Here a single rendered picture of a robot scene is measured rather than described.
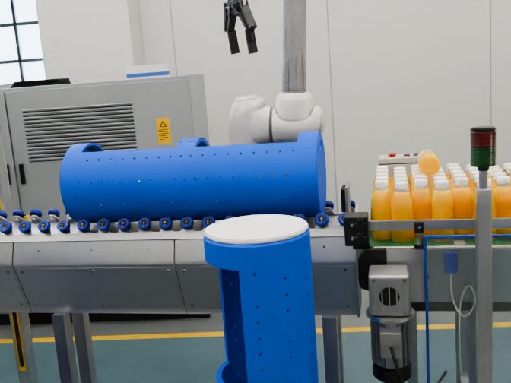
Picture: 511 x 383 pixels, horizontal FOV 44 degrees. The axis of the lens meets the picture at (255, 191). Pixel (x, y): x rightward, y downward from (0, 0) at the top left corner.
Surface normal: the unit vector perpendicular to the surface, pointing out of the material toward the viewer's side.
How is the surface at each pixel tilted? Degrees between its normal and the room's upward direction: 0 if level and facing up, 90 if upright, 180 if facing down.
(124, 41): 90
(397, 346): 90
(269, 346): 90
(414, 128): 90
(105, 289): 109
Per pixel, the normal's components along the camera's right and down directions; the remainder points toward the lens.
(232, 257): -0.44, 0.20
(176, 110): -0.08, 0.19
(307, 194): -0.17, 0.48
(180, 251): -0.22, -0.14
